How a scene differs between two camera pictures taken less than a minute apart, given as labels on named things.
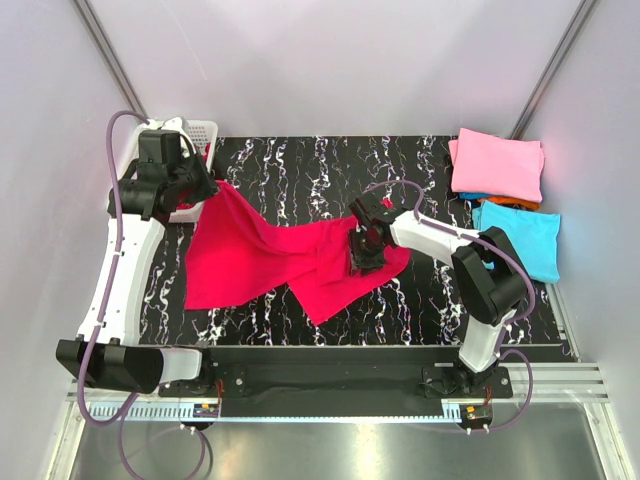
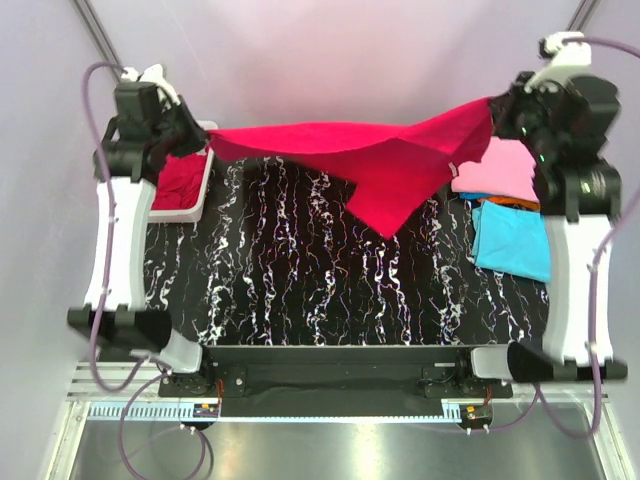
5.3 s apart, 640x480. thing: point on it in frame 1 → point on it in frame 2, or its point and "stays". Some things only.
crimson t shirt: x=242 y=254 → x=405 y=166
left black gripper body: x=193 y=177 → x=177 y=130
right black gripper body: x=364 y=252 → x=526 y=117
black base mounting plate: x=338 y=381 stays
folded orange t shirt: x=511 y=201 stays
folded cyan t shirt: x=535 y=237 stays
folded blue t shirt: x=473 y=195 stays
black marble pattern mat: x=321 y=179 stays
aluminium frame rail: x=531 y=382 stays
